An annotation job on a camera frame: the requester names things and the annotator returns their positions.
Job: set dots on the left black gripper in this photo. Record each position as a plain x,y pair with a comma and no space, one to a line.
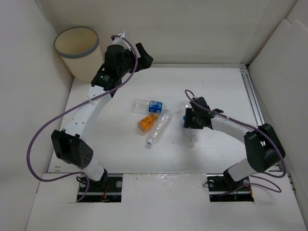
144,61

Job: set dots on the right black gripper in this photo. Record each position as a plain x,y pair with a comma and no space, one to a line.
188,122

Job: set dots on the clear bottle blue label diagonal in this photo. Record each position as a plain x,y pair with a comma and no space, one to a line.
189,132

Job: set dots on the clear bottle white cap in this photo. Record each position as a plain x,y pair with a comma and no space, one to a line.
160,128

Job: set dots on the orange bottle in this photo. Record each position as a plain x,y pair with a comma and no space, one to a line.
146,123

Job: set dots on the clear bottle blue label horizontal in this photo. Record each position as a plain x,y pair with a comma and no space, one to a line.
148,106

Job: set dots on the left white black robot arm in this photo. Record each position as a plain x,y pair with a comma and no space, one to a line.
70,143

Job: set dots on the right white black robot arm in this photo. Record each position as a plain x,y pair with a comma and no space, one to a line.
262,145

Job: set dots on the cream bin with grey rim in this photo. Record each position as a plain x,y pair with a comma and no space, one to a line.
79,47

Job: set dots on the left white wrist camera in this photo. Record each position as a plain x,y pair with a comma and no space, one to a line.
119,40

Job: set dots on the aluminium rail right side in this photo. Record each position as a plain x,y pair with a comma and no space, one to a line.
251,94

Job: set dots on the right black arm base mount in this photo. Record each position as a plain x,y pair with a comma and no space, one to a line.
223,189

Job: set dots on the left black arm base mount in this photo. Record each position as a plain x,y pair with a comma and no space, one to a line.
110,193

